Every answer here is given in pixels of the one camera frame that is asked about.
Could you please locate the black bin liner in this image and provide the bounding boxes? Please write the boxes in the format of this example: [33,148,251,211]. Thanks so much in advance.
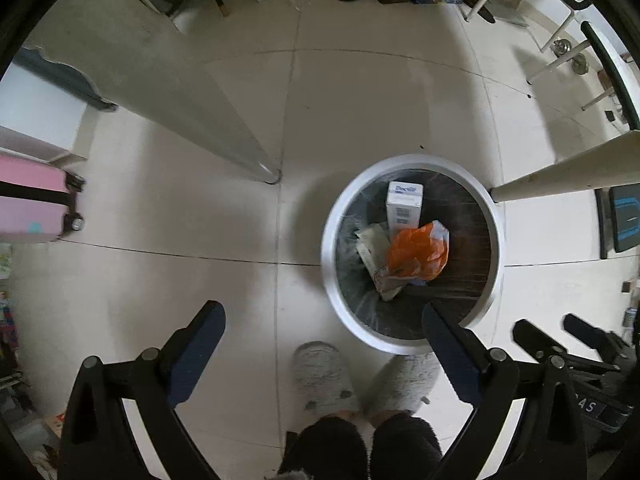
[335,166,493,340]

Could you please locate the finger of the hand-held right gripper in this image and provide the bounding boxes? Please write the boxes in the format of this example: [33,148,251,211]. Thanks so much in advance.
[563,313,633,358]
[512,318,618,376]

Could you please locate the person's legs in dark pants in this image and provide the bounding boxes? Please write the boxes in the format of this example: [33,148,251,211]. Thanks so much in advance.
[279,411,444,480]

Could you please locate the crumpled paper wrapper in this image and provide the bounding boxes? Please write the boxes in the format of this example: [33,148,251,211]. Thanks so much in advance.
[354,223,417,302]

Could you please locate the white carton box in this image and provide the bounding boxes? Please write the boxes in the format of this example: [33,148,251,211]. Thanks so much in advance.
[385,181,425,237]

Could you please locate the pink suitcase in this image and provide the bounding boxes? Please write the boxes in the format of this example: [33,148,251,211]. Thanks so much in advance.
[0,154,85,245]

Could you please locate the orange plastic bag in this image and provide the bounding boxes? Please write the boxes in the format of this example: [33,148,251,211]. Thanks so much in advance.
[387,220,450,281]

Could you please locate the black flat screen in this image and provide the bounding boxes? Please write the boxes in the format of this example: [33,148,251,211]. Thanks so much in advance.
[594,184,640,260]

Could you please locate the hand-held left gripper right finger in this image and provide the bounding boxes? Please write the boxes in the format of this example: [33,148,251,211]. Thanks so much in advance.
[422,300,588,480]

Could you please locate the white round trash bin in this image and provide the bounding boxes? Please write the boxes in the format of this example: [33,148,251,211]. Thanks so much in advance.
[321,154,506,356]

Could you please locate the grey fuzzy slipper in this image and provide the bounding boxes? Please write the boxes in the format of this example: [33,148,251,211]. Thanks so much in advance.
[292,341,362,417]
[364,352,442,417]

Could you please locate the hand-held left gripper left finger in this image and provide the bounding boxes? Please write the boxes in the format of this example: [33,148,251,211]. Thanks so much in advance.
[57,300,226,480]

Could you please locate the grey table leg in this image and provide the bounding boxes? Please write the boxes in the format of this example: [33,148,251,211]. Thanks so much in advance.
[36,0,282,185]
[490,130,640,205]

